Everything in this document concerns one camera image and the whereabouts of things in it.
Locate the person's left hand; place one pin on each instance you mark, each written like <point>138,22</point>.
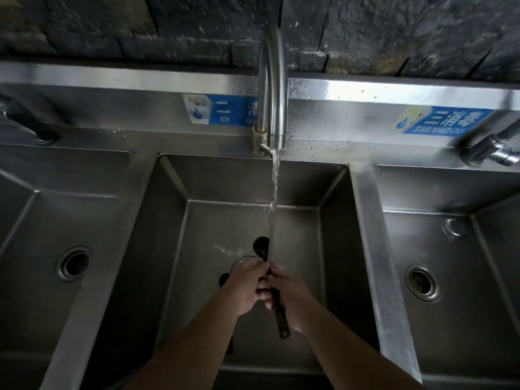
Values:
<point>243,286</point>

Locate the person's right hand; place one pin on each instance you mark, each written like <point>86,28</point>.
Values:
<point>298,298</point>

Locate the person's left fingers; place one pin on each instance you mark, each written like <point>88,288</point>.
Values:
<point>263,289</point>

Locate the person's right fingers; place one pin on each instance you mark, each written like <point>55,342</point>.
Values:
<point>271,298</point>

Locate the person's left forearm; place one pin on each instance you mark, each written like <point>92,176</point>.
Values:
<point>191,349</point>

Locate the person's right forearm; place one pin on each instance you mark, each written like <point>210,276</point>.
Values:
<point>357,353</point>

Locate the round steel sink drain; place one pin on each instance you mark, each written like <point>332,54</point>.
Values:
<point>239,261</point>
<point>74,263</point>
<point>422,282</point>

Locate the running water stream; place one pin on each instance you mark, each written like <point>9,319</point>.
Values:
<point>274,186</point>

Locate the stainless steel triple sink unit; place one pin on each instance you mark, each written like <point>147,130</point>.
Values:
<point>367,207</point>

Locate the blue and white sink label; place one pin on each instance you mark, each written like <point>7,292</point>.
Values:
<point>447,119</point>
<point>227,111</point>

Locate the round steel overflow fitting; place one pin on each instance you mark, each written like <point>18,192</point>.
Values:
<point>453,228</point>

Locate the tall curved steel faucet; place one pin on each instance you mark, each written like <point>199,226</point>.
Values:
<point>279,77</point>

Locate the chrome wall-mounted faucet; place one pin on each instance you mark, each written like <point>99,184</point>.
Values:
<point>493,149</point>

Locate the dark wall-mounted faucet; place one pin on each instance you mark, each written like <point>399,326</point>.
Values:
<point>28,123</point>

